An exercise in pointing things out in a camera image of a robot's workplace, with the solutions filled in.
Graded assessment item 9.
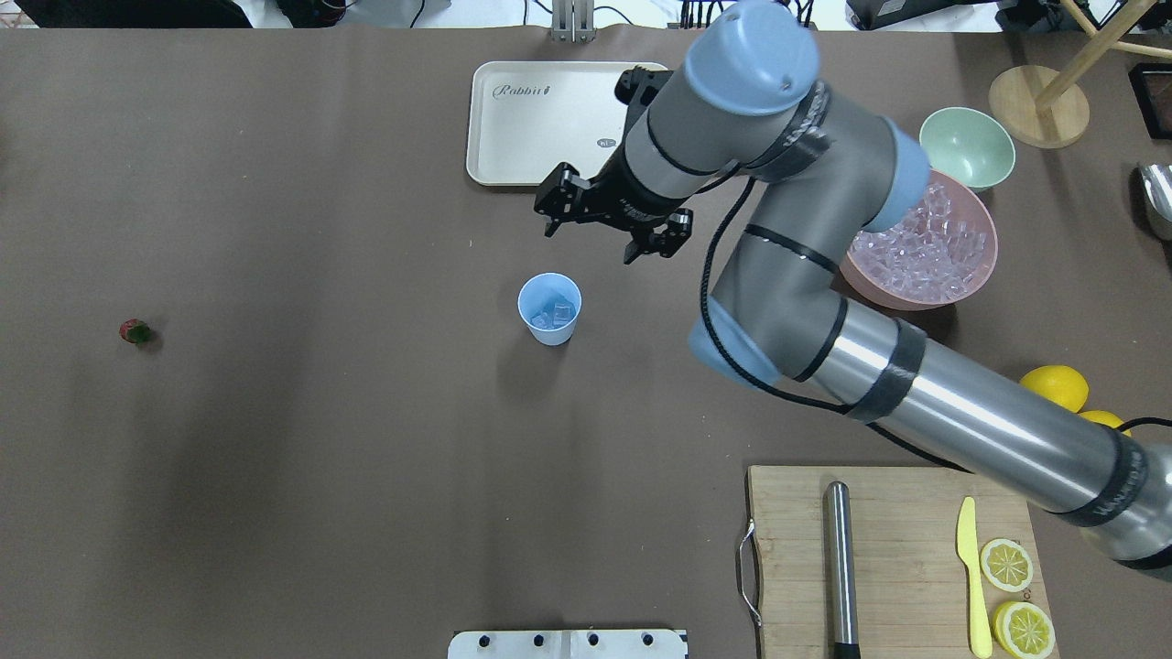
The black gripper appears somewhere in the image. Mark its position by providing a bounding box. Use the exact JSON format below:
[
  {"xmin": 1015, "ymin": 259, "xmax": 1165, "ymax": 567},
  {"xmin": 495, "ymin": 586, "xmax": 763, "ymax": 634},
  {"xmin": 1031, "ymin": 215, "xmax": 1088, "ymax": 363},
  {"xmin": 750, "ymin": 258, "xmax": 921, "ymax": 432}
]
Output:
[{"xmin": 533, "ymin": 163, "xmax": 691, "ymax": 265}]

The clear ice cube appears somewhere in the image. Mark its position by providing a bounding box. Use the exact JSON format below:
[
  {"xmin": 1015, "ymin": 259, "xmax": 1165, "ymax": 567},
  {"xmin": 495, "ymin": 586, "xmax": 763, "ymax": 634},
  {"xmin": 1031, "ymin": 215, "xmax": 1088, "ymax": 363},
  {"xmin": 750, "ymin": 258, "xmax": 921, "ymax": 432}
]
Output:
[
  {"xmin": 530, "ymin": 308, "xmax": 560, "ymax": 332},
  {"xmin": 551, "ymin": 301, "xmax": 577, "ymax": 330}
]

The red strawberry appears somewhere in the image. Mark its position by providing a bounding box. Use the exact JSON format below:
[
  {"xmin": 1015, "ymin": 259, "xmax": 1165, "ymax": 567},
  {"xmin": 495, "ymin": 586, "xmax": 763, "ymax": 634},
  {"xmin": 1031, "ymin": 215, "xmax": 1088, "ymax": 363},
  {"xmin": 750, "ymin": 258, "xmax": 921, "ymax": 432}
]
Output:
[{"xmin": 118, "ymin": 319, "xmax": 154, "ymax": 345}]

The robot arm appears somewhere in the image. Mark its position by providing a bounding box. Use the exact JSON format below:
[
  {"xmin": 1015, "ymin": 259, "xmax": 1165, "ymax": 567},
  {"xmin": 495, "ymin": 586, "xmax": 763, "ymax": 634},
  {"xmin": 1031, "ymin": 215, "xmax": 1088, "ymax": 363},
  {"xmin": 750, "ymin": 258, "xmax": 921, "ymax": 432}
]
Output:
[{"xmin": 533, "ymin": 1, "xmax": 1171, "ymax": 580}]

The light blue plastic cup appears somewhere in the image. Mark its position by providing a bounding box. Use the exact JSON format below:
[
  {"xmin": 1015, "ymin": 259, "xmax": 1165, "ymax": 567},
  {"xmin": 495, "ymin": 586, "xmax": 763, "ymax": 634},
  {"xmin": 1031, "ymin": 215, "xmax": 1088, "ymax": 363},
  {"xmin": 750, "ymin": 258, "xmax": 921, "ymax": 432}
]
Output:
[{"xmin": 516, "ymin": 272, "xmax": 582, "ymax": 347}]

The pink bowl of ice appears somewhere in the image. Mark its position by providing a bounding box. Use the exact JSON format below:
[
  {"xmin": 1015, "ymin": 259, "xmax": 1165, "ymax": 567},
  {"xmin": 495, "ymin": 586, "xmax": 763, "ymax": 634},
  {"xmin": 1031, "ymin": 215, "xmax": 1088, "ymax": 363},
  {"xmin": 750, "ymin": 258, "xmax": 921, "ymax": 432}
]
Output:
[{"xmin": 839, "ymin": 171, "xmax": 999, "ymax": 311}]

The steel ice scoop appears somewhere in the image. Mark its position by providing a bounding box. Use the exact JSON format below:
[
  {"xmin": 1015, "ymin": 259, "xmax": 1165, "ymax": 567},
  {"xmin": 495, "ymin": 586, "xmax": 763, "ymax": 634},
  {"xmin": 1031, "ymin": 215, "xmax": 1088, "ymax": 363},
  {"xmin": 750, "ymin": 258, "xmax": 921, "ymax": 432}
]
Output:
[{"xmin": 1137, "ymin": 163, "xmax": 1171, "ymax": 243}]

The cream rabbit tray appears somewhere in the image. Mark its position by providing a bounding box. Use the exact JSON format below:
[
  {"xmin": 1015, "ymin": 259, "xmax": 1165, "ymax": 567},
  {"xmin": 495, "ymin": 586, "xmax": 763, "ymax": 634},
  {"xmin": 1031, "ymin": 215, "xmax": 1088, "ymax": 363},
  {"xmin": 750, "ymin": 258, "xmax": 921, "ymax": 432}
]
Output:
[{"xmin": 465, "ymin": 61, "xmax": 636, "ymax": 186}]

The steel muddler black cap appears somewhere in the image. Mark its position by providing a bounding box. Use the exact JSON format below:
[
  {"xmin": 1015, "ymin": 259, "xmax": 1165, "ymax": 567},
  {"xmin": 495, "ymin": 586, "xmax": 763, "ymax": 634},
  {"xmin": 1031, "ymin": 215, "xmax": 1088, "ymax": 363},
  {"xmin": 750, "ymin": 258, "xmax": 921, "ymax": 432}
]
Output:
[{"xmin": 823, "ymin": 481, "xmax": 861, "ymax": 658}]

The mint green bowl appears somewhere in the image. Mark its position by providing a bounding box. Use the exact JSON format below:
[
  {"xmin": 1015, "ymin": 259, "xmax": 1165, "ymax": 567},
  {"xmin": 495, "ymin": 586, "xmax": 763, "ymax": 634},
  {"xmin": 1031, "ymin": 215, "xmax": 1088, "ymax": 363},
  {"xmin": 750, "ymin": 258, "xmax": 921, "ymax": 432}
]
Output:
[{"xmin": 919, "ymin": 107, "xmax": 1016, "ymax": 192}]

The wooden glass holder stand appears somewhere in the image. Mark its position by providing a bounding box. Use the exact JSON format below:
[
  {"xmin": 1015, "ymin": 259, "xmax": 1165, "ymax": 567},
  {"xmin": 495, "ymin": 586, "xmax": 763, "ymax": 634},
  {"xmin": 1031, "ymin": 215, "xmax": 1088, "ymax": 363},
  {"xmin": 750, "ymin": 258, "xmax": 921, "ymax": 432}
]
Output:
[{"xmin": 988, "ymin": 1, "xmax": 1168, "ymax": 149}]

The yellow plastic knife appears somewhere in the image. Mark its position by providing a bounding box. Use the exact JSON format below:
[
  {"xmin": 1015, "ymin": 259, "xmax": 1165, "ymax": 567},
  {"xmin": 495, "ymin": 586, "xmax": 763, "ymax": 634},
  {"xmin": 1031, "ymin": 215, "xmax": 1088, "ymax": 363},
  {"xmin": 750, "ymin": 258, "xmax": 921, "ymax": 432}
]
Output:
[{"xmin": 955, "ymin": 496, "xmax": 993, "ymax": 658}]

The yellow lemon upper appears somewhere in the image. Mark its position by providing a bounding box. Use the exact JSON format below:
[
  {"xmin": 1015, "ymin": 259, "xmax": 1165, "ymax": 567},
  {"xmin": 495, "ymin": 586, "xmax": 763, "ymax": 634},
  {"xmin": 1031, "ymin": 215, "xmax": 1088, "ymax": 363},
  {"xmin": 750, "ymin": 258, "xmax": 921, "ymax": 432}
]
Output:
[{"xmin": 1020, "ymin": 364, "xmax": 1090, "ymax": 413}]

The yellow lemon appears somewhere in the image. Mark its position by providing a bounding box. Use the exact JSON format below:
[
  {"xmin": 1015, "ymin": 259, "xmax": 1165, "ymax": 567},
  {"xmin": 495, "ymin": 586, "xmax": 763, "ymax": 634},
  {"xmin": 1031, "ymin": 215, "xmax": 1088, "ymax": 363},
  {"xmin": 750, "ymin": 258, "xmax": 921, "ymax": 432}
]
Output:
[
  {"xmin": 1020, "ymin": 364, "xmax": 1090, "ymax": 413},
  {"xmin": 1079, "ymin": 409, "xmax": 1132, "ymax": 437}
]

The wooden cutting board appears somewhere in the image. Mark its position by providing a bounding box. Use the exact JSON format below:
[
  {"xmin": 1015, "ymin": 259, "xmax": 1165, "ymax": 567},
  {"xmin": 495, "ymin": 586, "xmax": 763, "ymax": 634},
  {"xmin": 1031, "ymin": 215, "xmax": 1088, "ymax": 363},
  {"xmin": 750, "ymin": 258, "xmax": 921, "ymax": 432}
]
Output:
[{"xmin": 747, "ymin": 466, "xmax": 1040, "ymax": 658}]

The lemon slice lower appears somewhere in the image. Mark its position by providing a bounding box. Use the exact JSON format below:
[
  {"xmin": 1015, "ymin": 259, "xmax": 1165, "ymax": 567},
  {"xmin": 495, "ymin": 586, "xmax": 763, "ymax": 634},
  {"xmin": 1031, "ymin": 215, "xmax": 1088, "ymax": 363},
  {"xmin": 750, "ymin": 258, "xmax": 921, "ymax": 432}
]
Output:
[{"xmin": 979, "ymin": 538, "xmax": 1036, "ymax": 593}]

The yellow lemon lower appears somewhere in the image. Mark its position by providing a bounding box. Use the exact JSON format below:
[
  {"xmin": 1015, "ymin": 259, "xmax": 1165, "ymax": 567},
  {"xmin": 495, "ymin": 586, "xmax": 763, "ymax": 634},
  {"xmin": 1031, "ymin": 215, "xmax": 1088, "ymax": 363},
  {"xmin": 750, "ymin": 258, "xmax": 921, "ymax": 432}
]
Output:
[{"xmin": 1079, "ymin": 409, "xmax": 1132, "ymax": 437}]

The lemon half upper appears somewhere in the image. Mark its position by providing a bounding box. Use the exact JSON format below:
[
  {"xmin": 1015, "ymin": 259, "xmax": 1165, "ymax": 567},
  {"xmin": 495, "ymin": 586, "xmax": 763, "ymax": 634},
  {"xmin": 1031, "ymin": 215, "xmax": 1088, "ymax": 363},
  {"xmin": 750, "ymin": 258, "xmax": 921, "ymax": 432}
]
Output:
[{"xmin": 993, "ymin": 602, "xmax": 1058, "ymax": 658}]

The aluminium frame post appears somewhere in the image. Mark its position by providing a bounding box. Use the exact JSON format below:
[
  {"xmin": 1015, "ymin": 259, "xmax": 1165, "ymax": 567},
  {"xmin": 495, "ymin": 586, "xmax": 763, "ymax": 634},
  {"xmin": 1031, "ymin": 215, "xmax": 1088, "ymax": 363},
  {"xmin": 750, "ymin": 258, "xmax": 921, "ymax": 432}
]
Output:
[{"xmin": 546, "ymin": 0, "xmax": 597, "ymax": 43}]

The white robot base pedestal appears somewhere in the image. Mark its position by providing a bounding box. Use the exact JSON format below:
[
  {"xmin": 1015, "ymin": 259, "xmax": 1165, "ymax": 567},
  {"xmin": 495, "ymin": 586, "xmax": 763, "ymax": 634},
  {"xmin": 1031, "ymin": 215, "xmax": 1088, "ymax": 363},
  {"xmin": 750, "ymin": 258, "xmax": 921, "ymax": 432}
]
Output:
[{"xmin": 447, "ymin": 627, "xmax": 689, "ymax": 658}]

